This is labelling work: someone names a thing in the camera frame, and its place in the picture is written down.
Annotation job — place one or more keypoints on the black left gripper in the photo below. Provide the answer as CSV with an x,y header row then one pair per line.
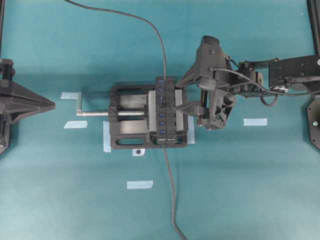
x,y
16,103

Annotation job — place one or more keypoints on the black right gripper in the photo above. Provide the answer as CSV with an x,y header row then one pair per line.
x,y
215,106

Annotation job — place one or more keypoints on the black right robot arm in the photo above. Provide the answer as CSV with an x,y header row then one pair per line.
x,y
266,80

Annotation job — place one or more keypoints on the black multiport USB hub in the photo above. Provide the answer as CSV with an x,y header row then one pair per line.
x,y
165,112

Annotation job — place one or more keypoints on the blue tape under vise right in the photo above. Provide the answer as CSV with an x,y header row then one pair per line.
x,y
191,130

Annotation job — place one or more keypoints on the blue tape under vise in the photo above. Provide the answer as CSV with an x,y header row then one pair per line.
x,y
191,130
106,137

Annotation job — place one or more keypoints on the blue tape strip upper left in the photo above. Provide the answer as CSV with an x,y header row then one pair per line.
x,y
69,95

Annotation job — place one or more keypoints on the blue tape strip right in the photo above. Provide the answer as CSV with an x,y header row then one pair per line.
x,y
255,122

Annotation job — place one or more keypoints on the black bench vise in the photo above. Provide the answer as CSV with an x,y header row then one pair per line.
x,y
132,117

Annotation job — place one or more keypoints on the blue tape under vise left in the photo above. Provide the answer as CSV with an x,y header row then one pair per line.
x,y
106,137

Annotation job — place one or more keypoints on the blue tape strip bottom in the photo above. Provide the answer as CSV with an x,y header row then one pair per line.
x,y
139,185

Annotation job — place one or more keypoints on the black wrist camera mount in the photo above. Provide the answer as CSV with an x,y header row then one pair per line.
x,y
210,63

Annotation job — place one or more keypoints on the black frame post left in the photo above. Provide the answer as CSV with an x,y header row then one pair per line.
x,y
2,13

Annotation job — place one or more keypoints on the black frame post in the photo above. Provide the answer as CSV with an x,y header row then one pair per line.
x,y
314,17
2,13

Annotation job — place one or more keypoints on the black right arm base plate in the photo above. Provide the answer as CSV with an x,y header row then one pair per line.
x,y
313,122

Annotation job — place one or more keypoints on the black frame post right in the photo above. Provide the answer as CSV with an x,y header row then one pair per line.
x,y
314,17

